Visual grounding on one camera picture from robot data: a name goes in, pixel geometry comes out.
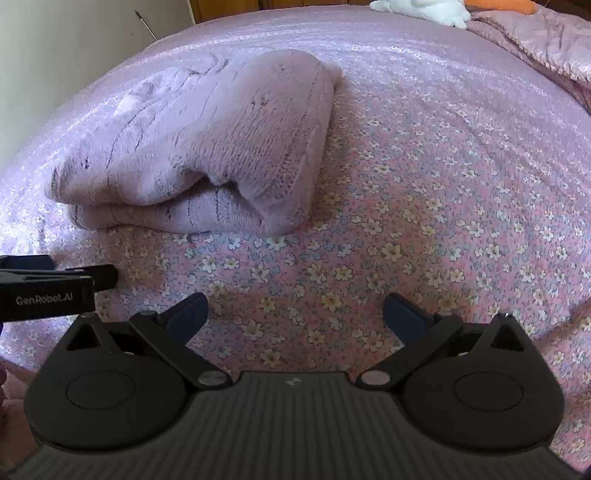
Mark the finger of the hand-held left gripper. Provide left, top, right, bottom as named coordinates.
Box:
left=65, top=264, right=119, bottom=292
left=0, top=254, right=55, bottom=272

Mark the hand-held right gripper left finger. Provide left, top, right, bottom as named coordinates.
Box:
left=65, top=292, right=232, bottom=391

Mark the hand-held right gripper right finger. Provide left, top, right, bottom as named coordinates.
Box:
left=360, top=292, right=533, bottom=391

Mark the purple fuzzy sweater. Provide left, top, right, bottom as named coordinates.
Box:
left=45, top=48, right=344, bottom=237

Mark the person's left hand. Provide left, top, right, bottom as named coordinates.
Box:
left=0, top=359, right=38, bottom=464

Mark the pink floral bed sheet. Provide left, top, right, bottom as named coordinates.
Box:
left=0, top=4, right=591, bottom=462

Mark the thin metal rod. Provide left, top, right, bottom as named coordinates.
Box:
left=134, top=9, right=161, bottom=43

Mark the pink quilt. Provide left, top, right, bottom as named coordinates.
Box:
left=468, top=4, right=591, bottom=112

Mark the white plush toy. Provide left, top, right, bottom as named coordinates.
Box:
left=368, top=0, right=472, bottom=29

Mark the wooden wardrobe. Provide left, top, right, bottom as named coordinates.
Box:
left=188, top=0, right=371, bottom=24

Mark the orange pillow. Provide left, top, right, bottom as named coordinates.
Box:
left=464, top=0, right=537, bottom=16

